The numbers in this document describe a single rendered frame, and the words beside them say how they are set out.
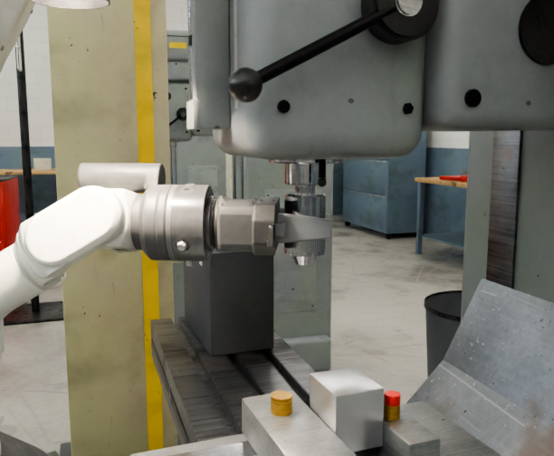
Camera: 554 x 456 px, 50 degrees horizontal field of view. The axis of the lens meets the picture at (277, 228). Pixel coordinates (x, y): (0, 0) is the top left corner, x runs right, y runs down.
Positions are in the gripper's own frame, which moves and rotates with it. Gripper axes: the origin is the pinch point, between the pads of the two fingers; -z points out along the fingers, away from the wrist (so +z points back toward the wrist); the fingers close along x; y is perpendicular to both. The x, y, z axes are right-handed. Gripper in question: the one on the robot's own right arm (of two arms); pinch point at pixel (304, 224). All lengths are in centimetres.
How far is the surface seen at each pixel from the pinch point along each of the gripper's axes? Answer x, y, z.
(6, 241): 387, 74, 237
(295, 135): -11.0, -10.1, 1.0
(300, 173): -2.3, -6.1, 0.5
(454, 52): -6.9, -18.2, -14.3
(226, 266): 33.9, 12.6, 13.7
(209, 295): 32.9, 17.6, 16.6
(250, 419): -10.7, 18.6, 5.2
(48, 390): 228, 125, 136
